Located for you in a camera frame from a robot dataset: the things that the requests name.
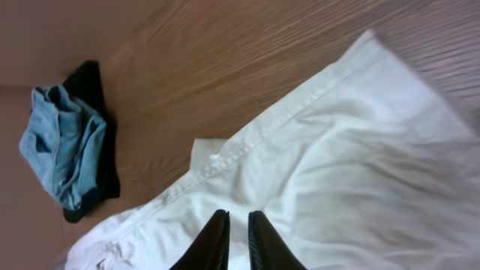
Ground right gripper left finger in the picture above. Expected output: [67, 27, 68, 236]
[170, 209, 230, 270]

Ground folded black garment left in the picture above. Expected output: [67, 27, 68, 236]
[63, 60, 120, 224]

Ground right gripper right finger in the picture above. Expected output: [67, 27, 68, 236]
[248, 211, 306, 270]

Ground beige khaki shorts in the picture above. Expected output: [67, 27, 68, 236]
[65, 31, 479, 269]

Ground folded blue denim jeans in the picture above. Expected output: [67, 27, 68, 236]
[19, 85, 107, 211]

